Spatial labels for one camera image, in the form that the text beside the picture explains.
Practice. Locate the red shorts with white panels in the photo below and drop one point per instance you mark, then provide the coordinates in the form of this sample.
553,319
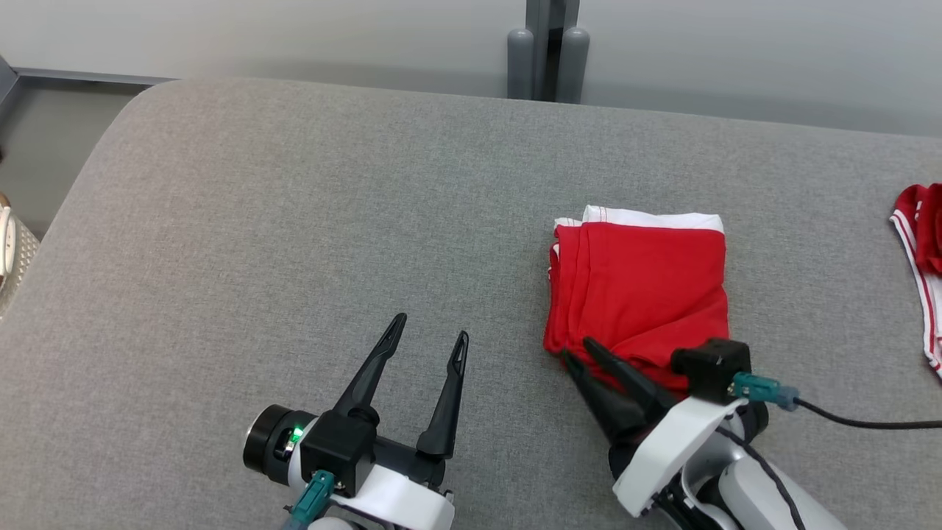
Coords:
640,280

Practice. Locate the red shirt with white sleeves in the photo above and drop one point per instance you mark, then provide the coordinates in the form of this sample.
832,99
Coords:
929,221

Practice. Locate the grey cylindrical partition foot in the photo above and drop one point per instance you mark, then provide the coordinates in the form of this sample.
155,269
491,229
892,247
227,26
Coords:
572,66
520,66

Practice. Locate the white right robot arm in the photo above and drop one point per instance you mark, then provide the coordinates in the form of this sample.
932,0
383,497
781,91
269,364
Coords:
751,497

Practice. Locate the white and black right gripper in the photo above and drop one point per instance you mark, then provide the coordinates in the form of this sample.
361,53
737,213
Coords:
670,456

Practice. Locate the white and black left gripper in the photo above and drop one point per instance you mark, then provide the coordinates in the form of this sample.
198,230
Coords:
397,500

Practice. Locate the grey partition frame post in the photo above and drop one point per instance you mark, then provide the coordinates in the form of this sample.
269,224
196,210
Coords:
533,11
572,11

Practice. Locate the beige woven basket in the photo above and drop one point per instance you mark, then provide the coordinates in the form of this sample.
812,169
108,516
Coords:
18,272

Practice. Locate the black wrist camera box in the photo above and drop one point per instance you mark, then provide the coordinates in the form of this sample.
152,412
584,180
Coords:
710,364
335,449

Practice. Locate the grey partition base rail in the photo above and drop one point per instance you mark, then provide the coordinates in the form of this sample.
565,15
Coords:
88,76

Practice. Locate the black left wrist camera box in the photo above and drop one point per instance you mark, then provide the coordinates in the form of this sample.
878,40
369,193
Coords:
335,449

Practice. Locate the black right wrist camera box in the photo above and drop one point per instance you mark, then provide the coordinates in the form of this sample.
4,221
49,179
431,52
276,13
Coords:
710,364

